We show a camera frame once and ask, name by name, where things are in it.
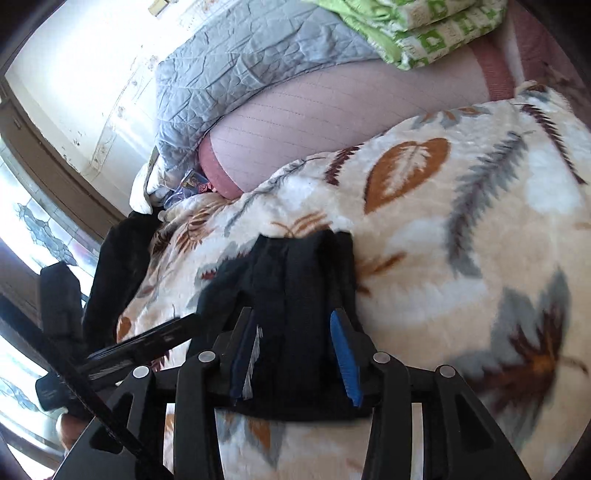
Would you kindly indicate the grey quilted blanket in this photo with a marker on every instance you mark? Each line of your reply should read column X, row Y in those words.
column 254, row 69

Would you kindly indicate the white pillow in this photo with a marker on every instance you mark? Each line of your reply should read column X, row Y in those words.
column 141, row 194

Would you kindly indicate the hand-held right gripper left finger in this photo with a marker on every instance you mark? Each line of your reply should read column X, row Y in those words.
column 238, row 369

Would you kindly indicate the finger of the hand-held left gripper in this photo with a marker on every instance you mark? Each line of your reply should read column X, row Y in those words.
column 138, row 344

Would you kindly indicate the patterned glass window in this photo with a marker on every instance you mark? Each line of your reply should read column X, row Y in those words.
column 37, row 217

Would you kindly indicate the leaf printed fleece blanket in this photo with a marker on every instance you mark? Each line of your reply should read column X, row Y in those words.
column 461, row 230

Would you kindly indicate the green patterned blanket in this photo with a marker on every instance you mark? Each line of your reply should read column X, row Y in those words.
column 438, row 41

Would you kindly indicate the black pants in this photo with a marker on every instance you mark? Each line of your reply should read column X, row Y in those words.
column 300, row 286

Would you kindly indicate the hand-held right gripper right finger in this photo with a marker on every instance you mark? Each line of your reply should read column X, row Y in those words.
column 346, row 360

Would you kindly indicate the black cloth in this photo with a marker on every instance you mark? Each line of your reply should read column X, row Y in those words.
column 120, row 267

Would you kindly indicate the colourful printed packet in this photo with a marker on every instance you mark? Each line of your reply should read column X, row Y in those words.
column 191, row 182

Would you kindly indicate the person's left hand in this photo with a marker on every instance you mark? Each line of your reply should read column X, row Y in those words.
column 69, row 431

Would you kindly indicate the pink quilted sofa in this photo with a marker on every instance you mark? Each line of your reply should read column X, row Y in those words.
column 323, row 129

